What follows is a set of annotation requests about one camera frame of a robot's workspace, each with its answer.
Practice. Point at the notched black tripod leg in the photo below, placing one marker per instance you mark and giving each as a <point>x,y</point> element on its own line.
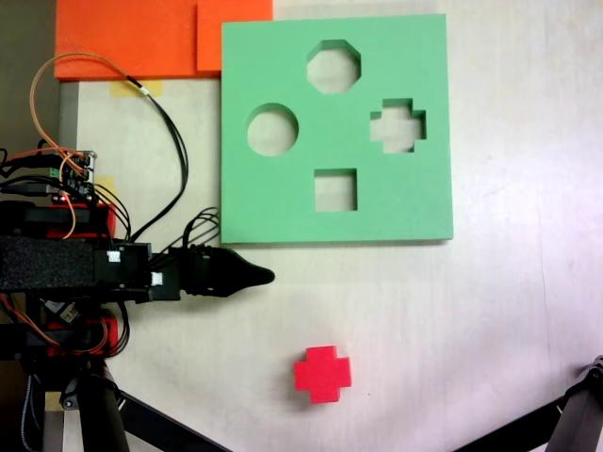
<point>579,414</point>

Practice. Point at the small orange foam slab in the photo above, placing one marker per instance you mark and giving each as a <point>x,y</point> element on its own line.
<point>235,11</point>

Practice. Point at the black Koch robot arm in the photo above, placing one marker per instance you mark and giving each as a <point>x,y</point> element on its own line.
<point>47,263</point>

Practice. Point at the small yellow tape piece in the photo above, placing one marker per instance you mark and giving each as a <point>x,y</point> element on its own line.
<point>107,181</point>

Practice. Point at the red cross columnar block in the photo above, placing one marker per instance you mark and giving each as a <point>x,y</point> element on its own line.
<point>322,374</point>

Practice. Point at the large orange foam slab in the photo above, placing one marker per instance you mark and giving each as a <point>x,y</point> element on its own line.
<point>122,37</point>

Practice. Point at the large yellow tape piece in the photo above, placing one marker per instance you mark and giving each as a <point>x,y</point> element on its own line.
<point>122,89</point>

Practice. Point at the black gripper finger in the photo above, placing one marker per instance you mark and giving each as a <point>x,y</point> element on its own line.
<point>226,291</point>
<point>240,273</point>

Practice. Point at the green shape hole board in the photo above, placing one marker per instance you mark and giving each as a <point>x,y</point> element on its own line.
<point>282,198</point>

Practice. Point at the red and black table clamp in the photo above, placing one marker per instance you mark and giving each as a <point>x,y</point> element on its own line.
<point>109,329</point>
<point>101,221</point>

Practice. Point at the smooth black tripod leg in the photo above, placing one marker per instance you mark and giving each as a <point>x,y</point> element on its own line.
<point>101,414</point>

